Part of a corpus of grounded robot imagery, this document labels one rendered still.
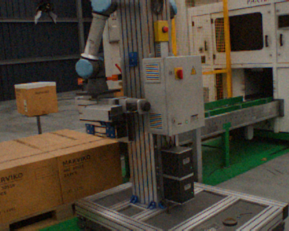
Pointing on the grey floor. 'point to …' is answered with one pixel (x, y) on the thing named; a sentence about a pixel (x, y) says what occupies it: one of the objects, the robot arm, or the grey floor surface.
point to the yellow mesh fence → (223, 49)
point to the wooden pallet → (61, 212)
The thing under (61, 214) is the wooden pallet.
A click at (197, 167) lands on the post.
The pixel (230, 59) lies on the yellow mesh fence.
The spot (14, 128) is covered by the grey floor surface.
